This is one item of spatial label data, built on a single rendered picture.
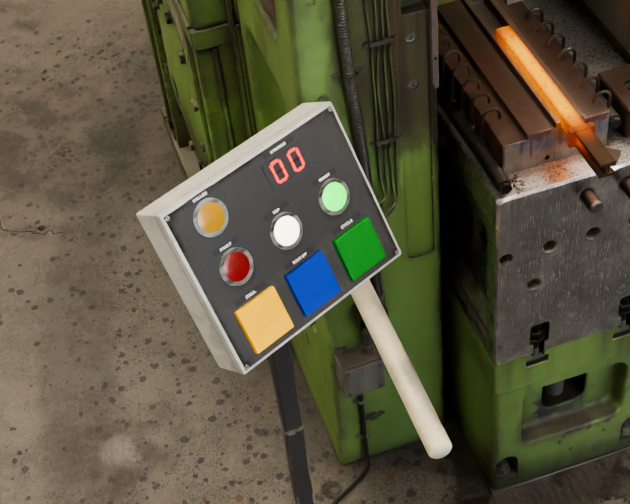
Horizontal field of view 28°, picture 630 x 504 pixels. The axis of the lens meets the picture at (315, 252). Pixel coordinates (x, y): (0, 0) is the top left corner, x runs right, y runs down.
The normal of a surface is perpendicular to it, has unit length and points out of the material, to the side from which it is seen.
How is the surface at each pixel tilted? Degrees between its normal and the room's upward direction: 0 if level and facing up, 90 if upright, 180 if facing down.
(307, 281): 60
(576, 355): 90
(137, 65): 0
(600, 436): 90
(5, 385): 0
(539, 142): 90
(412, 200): 90
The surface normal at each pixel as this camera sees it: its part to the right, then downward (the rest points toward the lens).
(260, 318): 0.55, 0.07
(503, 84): -0.09, -0.69
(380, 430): 0.31, 0.66
